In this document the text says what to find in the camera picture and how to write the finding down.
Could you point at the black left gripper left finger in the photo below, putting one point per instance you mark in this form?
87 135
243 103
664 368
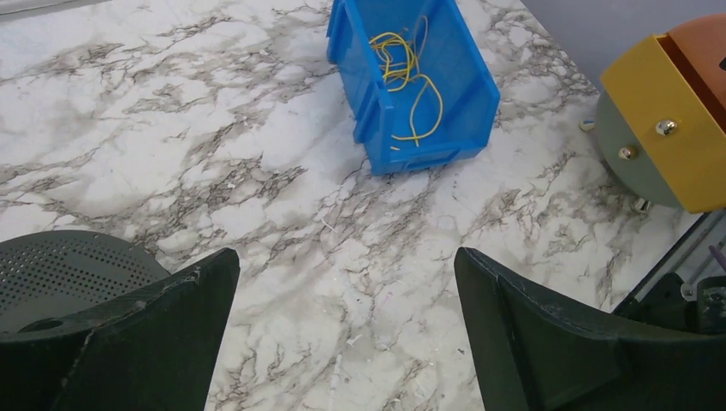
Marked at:
152 349

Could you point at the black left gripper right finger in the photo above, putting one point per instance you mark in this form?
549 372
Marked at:
536 349

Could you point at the grey perforated cable spool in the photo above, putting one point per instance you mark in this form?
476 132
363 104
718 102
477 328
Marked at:
48 275

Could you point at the yellow and cream cylinder fixture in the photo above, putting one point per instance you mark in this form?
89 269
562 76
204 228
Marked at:
660 119

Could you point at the blue plastic bin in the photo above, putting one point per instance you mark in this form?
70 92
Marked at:
416 83

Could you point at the aluminium frame rail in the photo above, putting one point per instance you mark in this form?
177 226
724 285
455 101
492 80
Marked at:
697 255

